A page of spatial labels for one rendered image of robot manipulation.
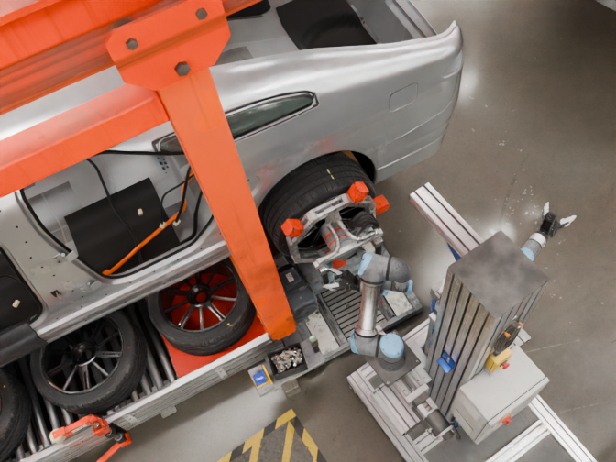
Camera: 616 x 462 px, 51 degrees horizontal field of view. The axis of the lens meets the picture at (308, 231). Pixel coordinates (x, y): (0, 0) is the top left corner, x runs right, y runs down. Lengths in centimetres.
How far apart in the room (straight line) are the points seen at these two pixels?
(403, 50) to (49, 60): 200
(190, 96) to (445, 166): 328
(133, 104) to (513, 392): 203
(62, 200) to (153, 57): 261
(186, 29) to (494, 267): 133
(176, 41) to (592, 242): 369
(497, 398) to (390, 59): 167
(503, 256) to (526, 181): 264
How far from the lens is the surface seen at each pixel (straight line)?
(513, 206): 489
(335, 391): 430
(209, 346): 404
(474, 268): 237
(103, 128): 199
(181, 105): 198
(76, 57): 177
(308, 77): 315
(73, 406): 414
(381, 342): 328
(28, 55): 182
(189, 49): 176
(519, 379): 311
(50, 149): 200
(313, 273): 433
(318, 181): 354
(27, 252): 329
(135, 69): 174
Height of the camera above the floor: 417
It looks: 62 degrees down
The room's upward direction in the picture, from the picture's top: 12 degrees counter-clockwise
